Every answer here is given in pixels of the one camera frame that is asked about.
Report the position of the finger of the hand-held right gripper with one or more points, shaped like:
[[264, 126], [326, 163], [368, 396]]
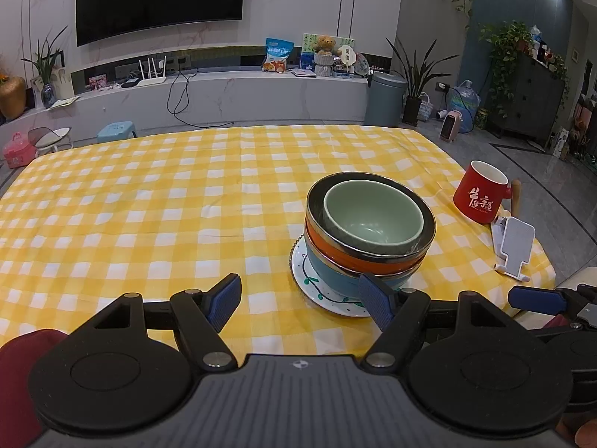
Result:
[[536, 299]]

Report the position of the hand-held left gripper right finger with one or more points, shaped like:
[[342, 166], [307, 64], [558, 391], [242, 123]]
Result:
[[378, 303]]

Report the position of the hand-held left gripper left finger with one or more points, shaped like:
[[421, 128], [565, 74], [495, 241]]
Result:
[[224, 303]]

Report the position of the blue steel bowl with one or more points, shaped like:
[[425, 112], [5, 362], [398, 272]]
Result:
[[326, 273]]

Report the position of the orange steel bowl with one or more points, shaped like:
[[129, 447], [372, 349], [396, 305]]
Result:
[[336, 252]]

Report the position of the white printed plate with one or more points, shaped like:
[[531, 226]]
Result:
[[308, 289]]

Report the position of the pale green bowl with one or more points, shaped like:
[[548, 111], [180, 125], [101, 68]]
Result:
[[373, 217]]

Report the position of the white phone stand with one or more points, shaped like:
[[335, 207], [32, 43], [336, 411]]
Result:
[[517, 238]]

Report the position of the red mug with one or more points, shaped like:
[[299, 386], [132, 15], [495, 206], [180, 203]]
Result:
[[478, 198]]

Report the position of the yellow checkered tablecloth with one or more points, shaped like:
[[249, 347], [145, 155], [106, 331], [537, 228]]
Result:
[[140, 219]]

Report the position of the small pink heater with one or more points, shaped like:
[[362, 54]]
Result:
[[450, 127]]

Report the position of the dark grey cabinet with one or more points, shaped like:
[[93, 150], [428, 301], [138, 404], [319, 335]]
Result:
[[531, 102]]

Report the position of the small white basket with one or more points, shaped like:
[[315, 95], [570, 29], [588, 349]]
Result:
[[425, 109]]

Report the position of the grey trash can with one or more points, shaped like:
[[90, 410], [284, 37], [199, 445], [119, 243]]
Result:
[[385, 100]]

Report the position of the blue plastic stool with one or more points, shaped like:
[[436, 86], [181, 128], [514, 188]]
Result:
[[116, 130]]

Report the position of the blue water jug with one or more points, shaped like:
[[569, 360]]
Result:
[[465, 105]]

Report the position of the white marble media console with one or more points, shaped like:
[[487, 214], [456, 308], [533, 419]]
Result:
[[256, 98]]

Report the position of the person's dark red clothing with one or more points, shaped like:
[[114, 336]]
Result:
[[23, 368]]

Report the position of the long-leaf potted plant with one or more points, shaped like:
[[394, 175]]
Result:
[[413, 84]]

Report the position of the white antenna router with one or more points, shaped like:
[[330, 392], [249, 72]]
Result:
[[153, 80]]

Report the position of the white wheeled stool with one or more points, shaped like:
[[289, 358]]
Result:
[[49, 140]]

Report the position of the black set-top box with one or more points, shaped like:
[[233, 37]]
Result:
[[130, 83]]

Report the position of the grey knitted pot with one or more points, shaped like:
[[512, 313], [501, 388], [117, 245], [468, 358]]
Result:
[[324, 66]]

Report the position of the pothos plant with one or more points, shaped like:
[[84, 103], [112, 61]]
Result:
[[506, 51]]

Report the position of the white round hand fan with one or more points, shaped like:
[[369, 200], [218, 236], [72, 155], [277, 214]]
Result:
[[347, 53]]

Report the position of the blue snack bag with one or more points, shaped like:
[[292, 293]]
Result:
[[278, 56]]

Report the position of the small pink printed box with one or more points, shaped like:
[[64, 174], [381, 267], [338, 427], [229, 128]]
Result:
[[98, 83]]

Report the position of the pink storage box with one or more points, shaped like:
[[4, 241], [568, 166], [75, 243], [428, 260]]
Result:
[[18, 151]]

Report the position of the papers on console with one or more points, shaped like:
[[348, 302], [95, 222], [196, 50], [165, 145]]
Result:
[[63, 102]]

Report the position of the brown teddy bear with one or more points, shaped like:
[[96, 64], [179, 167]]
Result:
[[325, 44]]

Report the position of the green picture card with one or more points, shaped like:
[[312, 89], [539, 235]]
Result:
[[307, 42]]

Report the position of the blue glazed vase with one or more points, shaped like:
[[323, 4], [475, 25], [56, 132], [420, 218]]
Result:
[[48, 97]]

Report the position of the white paper bag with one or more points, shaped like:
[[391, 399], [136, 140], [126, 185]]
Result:
[[63, 85]]

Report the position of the gold vase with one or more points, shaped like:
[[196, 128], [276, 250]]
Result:
[[13, 100]]

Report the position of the green leafy stems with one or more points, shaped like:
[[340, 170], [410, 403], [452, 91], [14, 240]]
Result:
[[45, 60]]

